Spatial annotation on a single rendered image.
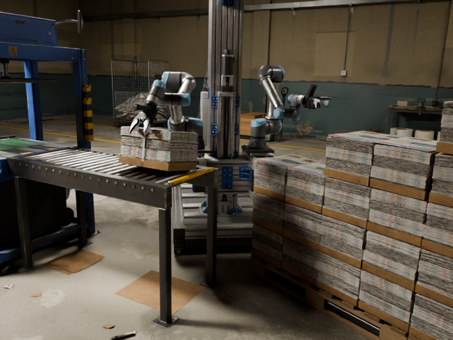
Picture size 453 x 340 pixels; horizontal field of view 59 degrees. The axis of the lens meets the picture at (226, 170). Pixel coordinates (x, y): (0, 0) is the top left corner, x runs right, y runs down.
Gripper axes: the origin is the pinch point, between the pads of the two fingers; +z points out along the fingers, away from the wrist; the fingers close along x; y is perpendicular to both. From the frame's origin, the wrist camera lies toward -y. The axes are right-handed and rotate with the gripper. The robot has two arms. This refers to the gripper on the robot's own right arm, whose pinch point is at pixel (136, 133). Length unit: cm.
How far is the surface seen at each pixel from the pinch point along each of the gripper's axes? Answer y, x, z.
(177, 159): 19.0, -18.8, 5.4
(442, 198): 35, -154, 2
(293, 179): 66, -72, -10
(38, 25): -15, 116, -72
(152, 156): 12.3, -5.8, 7.9
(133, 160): 13.3, 7.5, 12.0
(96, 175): 4.7, 21.2, 27.2
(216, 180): 52, -28, 3
